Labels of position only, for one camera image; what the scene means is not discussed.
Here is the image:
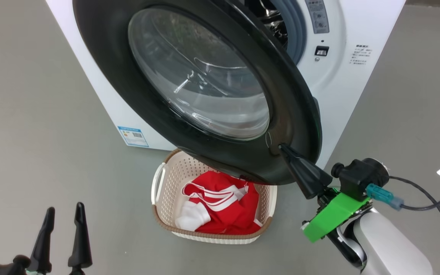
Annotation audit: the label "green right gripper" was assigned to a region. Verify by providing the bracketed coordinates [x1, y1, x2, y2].
[278, 144, 373, 244]

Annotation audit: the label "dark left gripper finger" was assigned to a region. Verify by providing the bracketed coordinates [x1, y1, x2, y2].
[29, 207, 55, 274]
[68, 202, 93, 269]

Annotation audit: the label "red garment white stripes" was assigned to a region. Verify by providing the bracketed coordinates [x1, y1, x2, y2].
[175, 171, 262, 235]

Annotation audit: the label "black washing machine glass door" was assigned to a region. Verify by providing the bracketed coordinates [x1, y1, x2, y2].
[72, 0, 323, 186]

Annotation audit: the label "white front-load washing machine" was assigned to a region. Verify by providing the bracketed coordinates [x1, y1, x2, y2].
[45, 0, 407, 170]

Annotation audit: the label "cream laundry basket brown rim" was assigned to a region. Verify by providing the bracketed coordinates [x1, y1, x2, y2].
[151, 149, 278, 245]

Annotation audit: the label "grey rubber door seal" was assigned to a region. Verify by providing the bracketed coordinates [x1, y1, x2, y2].
[270, 0, 307, 65]

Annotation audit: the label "blue energy label sticker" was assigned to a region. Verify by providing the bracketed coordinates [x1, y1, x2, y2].
[117, 126, 149, 148]

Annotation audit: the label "small printed text label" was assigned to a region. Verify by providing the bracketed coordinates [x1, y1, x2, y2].
[349, 44, 373, 65]

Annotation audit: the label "perforated steel washer drum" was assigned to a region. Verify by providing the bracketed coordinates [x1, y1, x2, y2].
[245, 0, 289, 50]

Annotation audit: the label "grey warning sticker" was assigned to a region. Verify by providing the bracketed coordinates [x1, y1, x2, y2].
[305, 0, 330, 34]

